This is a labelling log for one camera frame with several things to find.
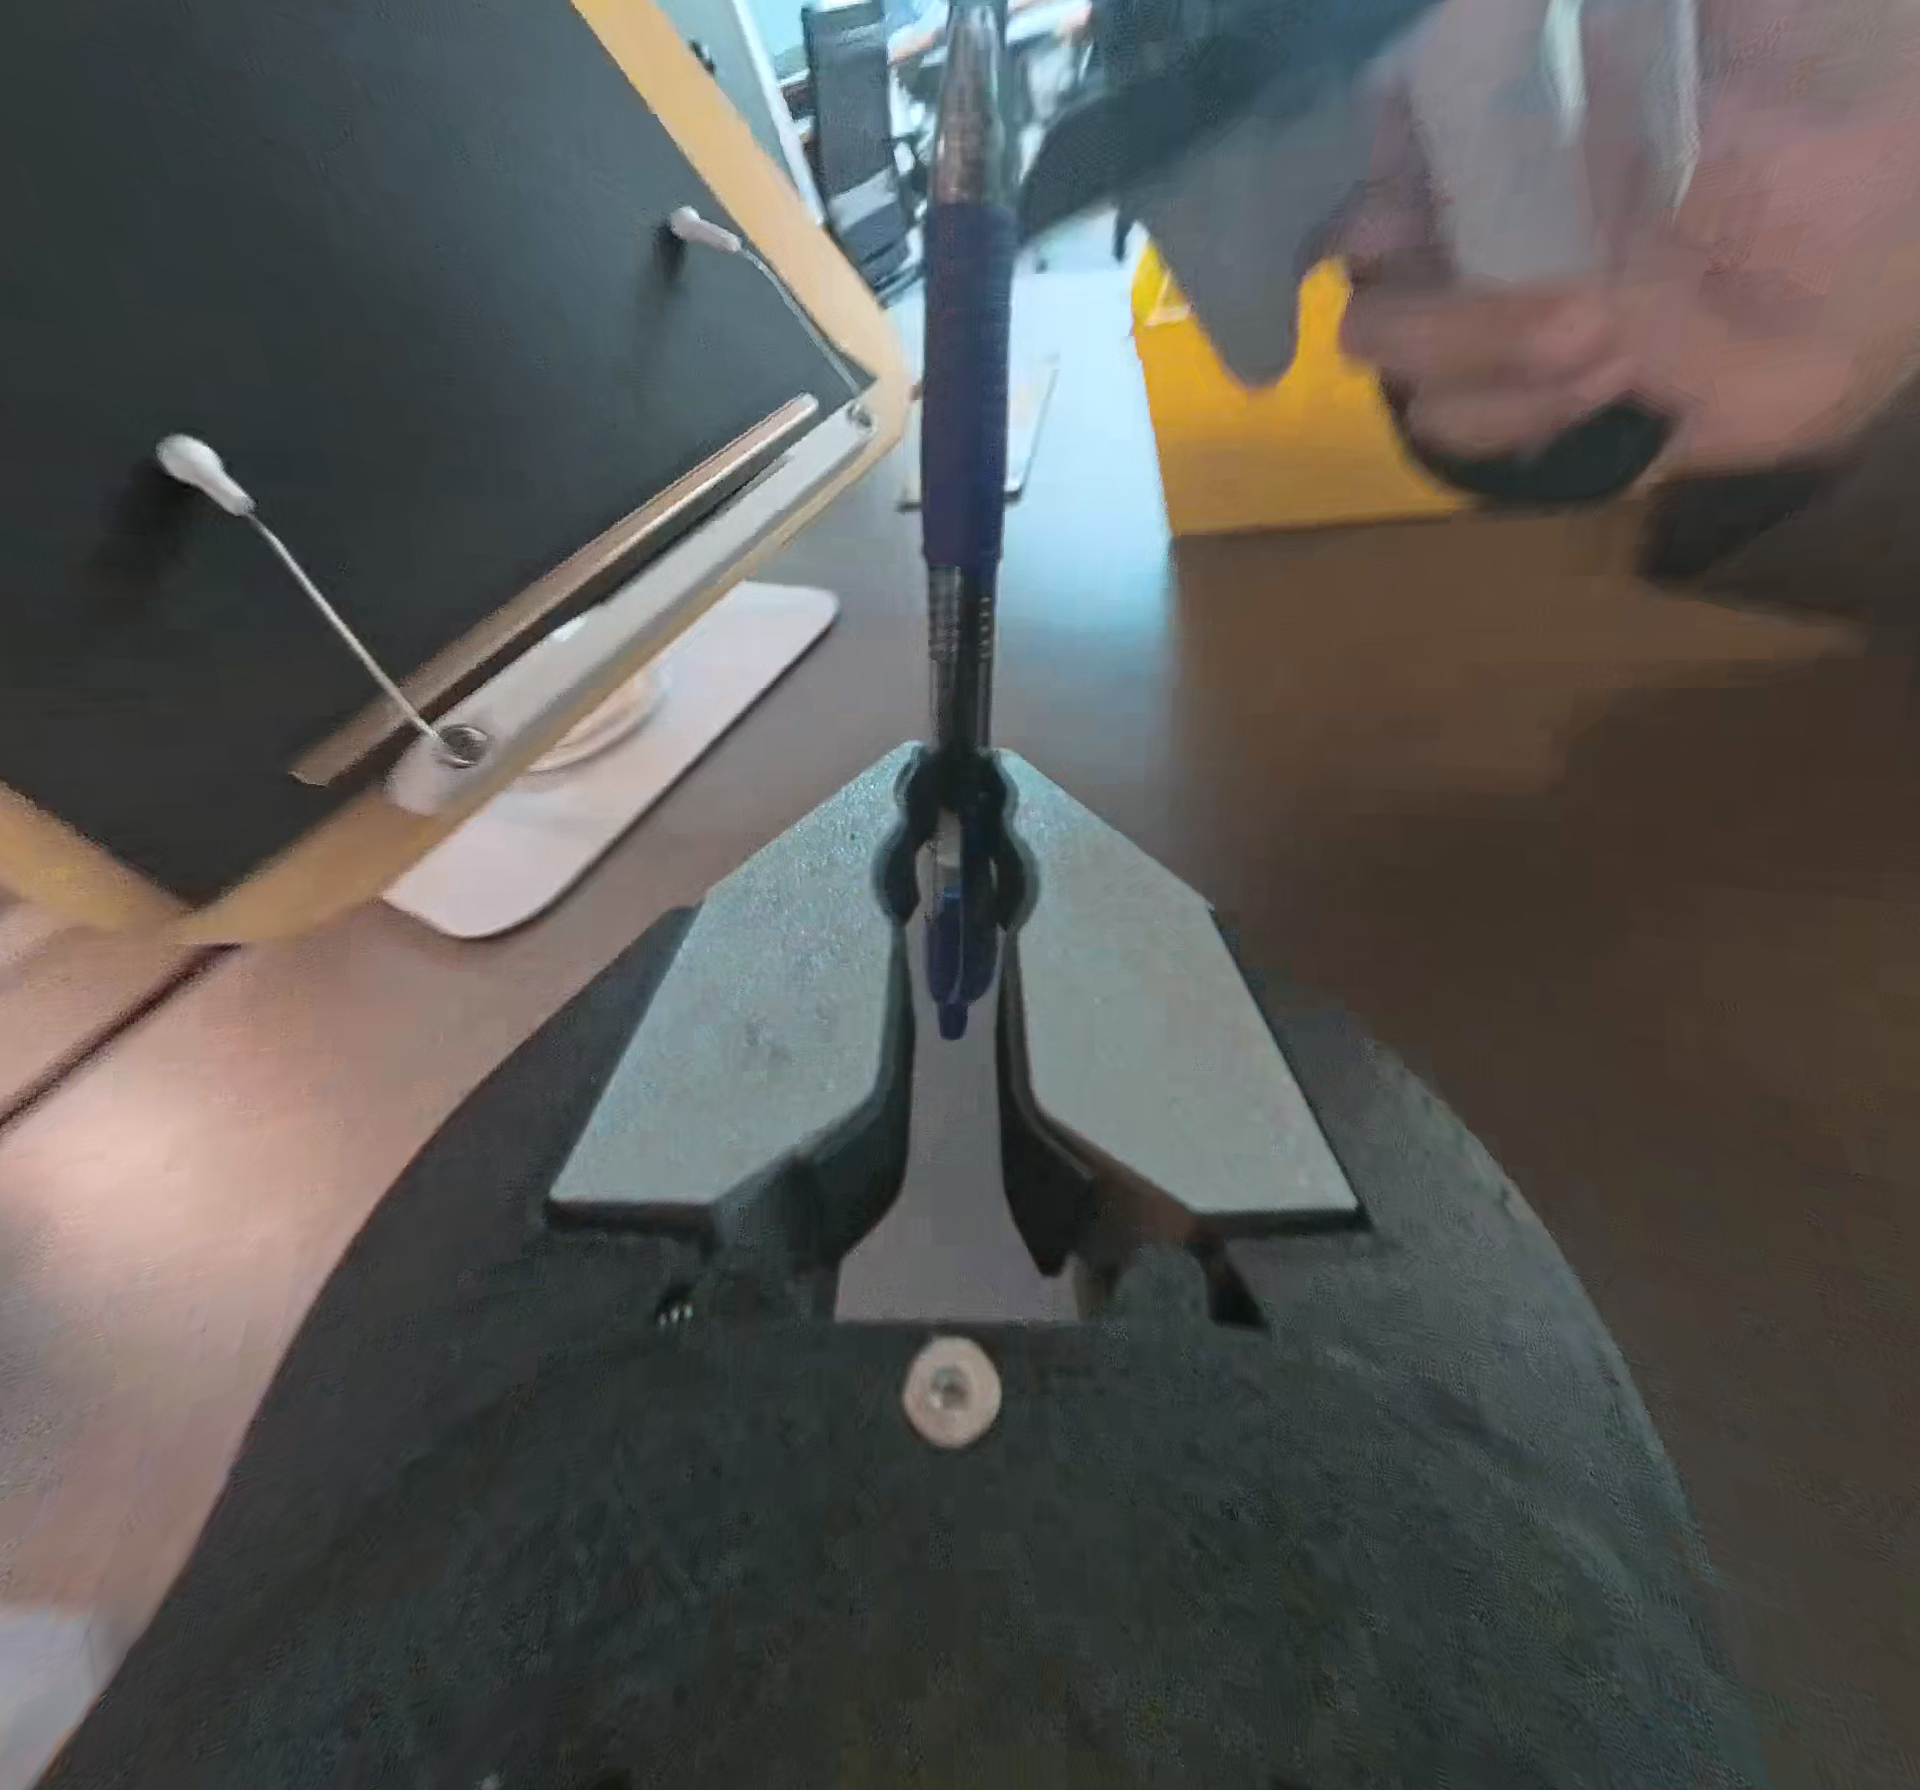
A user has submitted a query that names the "person's right hand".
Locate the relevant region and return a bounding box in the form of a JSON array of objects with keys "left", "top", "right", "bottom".
[{"left": 1339, "top": 0, "right": 1920, "bottom": 474}]

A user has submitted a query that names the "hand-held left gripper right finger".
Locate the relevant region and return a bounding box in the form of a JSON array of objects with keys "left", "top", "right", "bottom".
[{"left": 994, "top": 745, "right": 1367, "bottom": 1277}]

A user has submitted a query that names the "metal page holder wire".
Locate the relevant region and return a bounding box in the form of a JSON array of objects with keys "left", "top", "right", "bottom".
[
  {"left": 667, "top": 203, "right": 875, "bottom": 425},
  {"left": 156, "top": 431, "right": 495, "bottom": 768}
]

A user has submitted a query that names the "yellow box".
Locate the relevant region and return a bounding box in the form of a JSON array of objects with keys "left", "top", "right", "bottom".
[{"left": 1128, "top": 236, "right": 1479, "bottom": 537}]

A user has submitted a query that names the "white stand base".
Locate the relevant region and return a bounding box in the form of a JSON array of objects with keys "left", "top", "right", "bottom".
[{"left": 383, "top": 582, "right": 841, "bottom": 941}]

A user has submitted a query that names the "black wooden-framed book stand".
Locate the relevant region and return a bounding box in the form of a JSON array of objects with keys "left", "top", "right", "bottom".
[{"left": 0, "top": 0, "right": 919, "bottom": 948}]

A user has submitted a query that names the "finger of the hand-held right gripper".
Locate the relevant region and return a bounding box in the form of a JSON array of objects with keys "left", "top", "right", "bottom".
[{"left": 1149, "top": 92, "right": 1407, "bottom": 392}]

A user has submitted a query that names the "black office chair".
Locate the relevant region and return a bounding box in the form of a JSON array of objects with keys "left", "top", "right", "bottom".
[{"left": 798, "top": 0, "right": 925, "bottom": 298}]

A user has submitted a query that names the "pale flat board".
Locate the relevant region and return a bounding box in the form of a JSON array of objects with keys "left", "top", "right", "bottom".
[{"left": 897, "top": 353, "right": 1060, "bottom": 513}]

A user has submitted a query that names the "blue ballpoint pen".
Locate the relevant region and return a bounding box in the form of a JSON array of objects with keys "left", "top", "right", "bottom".
[{"left": 917, "top": 0, "right": 1020, "bottom": 1042}]

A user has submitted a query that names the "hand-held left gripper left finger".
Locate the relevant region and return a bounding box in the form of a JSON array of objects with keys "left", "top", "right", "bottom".
[{"left": 544, "top": 742, "right": 926, "bottom": 1271}]

